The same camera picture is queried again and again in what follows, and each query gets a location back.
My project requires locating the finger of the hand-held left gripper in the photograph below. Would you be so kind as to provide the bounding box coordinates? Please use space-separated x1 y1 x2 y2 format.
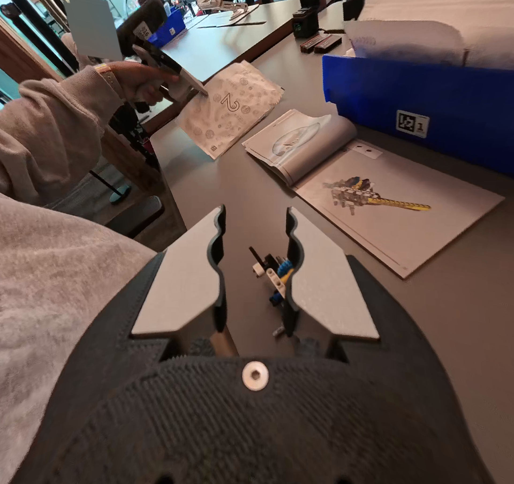
176 69 210 97

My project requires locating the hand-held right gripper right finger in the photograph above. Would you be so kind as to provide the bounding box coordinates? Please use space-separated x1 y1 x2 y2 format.
282 206 381 352

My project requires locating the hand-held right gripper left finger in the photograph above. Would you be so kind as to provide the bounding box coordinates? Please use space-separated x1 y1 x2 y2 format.
131 205 227 357

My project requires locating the white printed paper bag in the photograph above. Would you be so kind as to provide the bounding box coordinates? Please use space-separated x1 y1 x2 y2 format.
176 60 284 160

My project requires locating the small lego assembly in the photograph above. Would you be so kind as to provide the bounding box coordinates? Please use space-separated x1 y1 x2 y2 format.
248 245 301 337

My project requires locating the person's left forearm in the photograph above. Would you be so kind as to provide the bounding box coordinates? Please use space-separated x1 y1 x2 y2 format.
0 65 123 208

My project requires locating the person's left hand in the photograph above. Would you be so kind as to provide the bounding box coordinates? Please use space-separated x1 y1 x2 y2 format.
108 61 180 104

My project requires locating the small blue plastic bin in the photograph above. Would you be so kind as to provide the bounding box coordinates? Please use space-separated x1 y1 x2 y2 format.
154 8 188 49

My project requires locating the striped wristband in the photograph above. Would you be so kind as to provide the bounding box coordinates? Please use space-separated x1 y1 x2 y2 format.
93 62 122 92

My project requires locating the open instruction booklet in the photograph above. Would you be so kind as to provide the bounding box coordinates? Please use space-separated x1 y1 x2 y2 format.
241 109 506 280

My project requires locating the brown flat packet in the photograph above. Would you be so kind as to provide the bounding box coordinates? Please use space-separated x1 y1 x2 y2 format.
313 34 343 55
300 34 328 54

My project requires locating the black charger box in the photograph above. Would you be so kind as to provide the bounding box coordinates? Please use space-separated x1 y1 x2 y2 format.
292 0 321 40

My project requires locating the person's grey clothing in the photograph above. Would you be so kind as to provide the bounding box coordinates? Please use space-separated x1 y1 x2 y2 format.
0 194 160 484

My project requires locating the large blue plastic bin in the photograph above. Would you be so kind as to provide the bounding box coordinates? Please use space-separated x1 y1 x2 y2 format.
322 53 514 176

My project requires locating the large white paper bag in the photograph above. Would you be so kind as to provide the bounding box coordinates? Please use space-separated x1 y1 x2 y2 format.
359 0 514 72

